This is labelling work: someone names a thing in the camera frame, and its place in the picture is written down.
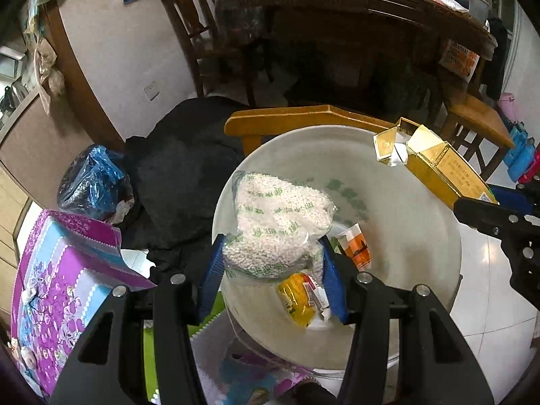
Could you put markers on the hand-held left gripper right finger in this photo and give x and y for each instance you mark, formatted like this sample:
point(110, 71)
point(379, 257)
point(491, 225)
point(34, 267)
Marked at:
point(333, 278)

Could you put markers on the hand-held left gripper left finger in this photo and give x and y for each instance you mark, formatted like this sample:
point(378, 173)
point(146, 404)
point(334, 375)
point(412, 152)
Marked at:
point(211, 270)

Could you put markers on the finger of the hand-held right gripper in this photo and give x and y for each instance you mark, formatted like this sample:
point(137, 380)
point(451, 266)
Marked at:
point(508, 195)
point(493, 217)

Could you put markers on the orange white snack packet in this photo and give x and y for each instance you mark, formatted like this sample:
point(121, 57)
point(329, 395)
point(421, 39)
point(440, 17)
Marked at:
point(358, 249)

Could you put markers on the yellow orange snack packet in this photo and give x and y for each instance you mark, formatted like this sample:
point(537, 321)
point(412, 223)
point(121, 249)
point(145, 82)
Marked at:
point(295, 299)

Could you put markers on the gold carton box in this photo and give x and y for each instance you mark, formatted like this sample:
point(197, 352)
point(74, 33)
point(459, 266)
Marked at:
point(443, 164)

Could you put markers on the clear bag of white pellets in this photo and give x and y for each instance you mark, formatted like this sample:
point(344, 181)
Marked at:
point(274, 219)

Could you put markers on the white basin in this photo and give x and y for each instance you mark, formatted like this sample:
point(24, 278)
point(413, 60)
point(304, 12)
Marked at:
point(400, 228)

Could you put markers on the brown wooden stool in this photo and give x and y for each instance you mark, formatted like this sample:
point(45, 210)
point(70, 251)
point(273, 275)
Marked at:
point(476, 114)

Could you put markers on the orange printed carton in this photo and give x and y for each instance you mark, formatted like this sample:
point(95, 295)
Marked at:
point(460, 59)

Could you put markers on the blue plastic bag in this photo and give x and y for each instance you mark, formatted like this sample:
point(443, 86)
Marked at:
point(90, 181)

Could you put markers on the purple blue floral tablecloth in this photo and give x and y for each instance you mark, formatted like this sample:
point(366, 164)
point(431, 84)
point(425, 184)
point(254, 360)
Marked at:
point(55, 303)

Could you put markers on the clear plastic cup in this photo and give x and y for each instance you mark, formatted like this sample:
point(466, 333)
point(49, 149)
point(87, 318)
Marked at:
point(479, 7)

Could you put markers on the dark wooden chair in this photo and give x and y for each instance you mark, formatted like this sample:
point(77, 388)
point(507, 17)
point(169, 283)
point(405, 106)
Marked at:
point(198, 29)

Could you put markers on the beige hanging bags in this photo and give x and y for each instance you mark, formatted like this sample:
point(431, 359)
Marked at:
point(48, 76)

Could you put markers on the dark wooden table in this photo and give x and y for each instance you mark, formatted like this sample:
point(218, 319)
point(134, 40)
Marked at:
point(337, 0)

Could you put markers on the steel kettle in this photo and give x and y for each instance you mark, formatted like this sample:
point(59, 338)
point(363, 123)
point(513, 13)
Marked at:
point(12, 97)

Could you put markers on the wall outlet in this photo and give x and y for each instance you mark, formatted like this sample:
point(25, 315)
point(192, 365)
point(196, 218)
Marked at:
point(152, 90)

